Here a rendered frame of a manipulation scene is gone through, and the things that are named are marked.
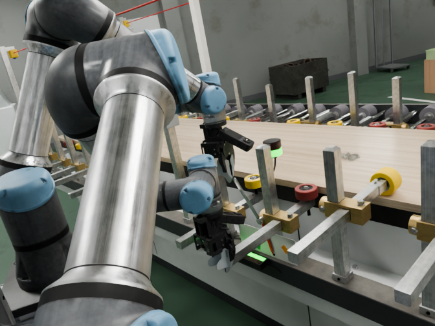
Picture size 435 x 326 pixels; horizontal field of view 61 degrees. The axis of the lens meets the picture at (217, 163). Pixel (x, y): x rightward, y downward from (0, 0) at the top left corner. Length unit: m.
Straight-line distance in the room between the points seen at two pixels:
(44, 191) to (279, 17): 8.21
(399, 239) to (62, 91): 1.09
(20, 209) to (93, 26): 0.40
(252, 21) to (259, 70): 1.04
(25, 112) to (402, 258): 1.17
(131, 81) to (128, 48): 0.06
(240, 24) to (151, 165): 8.01
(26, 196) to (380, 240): 1.07
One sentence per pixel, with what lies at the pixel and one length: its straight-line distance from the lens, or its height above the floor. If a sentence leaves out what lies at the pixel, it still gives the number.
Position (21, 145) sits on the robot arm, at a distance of 0.97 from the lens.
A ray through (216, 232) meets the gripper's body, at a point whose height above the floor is 0.96.
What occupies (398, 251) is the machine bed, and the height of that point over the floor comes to 0.71.
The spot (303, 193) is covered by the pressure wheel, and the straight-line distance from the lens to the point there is 1.33.
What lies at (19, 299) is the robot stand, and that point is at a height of 1.04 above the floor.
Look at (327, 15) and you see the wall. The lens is 9.44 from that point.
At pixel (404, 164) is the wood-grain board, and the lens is 1.53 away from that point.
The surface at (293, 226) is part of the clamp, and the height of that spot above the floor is 0.84.
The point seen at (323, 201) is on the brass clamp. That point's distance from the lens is 1.12.
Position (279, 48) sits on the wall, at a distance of 8.78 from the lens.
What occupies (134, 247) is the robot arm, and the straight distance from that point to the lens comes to 0.39.
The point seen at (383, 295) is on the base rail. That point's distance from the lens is 1.21.
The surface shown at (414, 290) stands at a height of 0.96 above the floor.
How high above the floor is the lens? 1.46
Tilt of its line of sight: 18 degrees down
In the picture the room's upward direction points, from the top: 11 degrees counter-clockwise
